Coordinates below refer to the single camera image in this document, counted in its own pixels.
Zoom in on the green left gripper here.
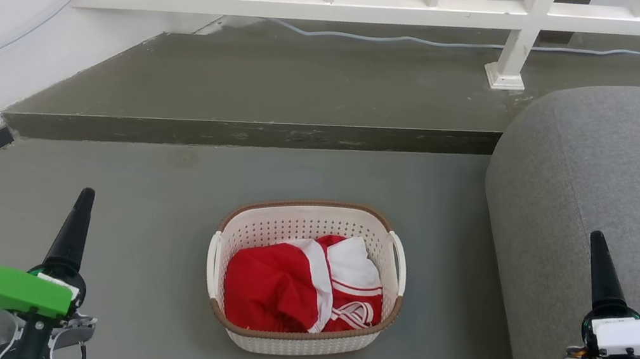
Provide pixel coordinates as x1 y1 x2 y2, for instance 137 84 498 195
0 174 103 334

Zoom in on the white perforated plastic laundry basket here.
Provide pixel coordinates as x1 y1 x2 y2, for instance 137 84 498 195
193 182 418 359

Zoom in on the grey fabric sofa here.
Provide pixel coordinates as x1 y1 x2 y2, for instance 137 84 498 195
457 58 640 359

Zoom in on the red and white garment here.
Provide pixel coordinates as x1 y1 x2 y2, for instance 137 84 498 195
217 218 394 351

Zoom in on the white wooden railing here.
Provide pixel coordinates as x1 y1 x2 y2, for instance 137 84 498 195
66 0 640 113

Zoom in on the light blue floor cable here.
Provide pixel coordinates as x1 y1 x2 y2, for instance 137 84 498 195
263 0 640 89

